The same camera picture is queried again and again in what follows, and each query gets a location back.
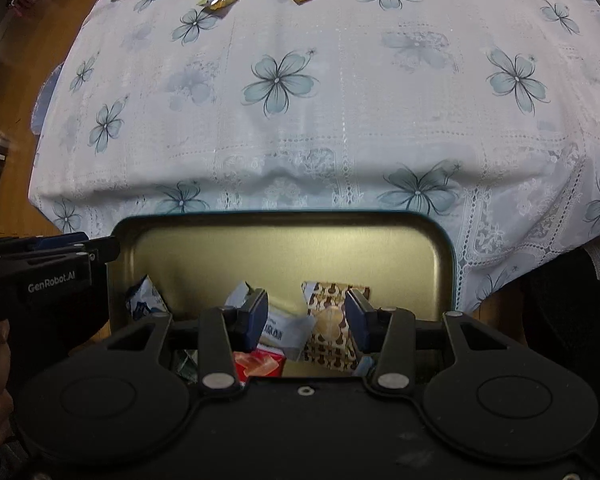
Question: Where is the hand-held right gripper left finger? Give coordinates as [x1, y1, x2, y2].
[105, 287, 270, 392]

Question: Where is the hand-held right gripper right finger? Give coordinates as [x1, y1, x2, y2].
[343, 287, 514, 392]

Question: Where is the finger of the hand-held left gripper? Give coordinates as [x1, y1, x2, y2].
[82, 236, 121, 264]
[22, 231, 89, 252]

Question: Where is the grey green snack packet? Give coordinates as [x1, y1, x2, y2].
[223, 281, 254, 310]

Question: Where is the white red print snack packet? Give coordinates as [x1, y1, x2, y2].
[259, 302, 315, 362]

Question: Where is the brown heart print snack packet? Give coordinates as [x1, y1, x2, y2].
[301, 281, 372, 374]

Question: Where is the blue white snack packet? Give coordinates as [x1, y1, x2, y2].
[124, 274, 172, 320]

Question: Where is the gold metal tin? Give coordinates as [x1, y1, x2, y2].
[107, 210, 455, 380]

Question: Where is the white floral tablecloth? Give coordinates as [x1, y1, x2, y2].
[30, 0, 600, 312]

